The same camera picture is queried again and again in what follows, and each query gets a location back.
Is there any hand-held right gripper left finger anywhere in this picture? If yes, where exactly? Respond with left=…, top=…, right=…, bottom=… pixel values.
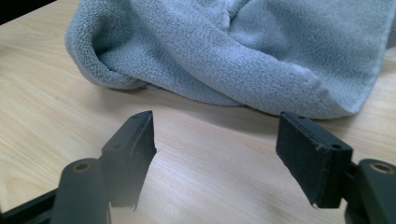
left=101, top=109, right=158, bottom=212

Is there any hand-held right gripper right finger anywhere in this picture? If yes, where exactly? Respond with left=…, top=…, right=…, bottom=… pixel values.
left=276, top=111, right=355, bottom=209

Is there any light blue towel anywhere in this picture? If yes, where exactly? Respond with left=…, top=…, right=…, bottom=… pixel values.
left=64, top=0, right=396, bottom=120

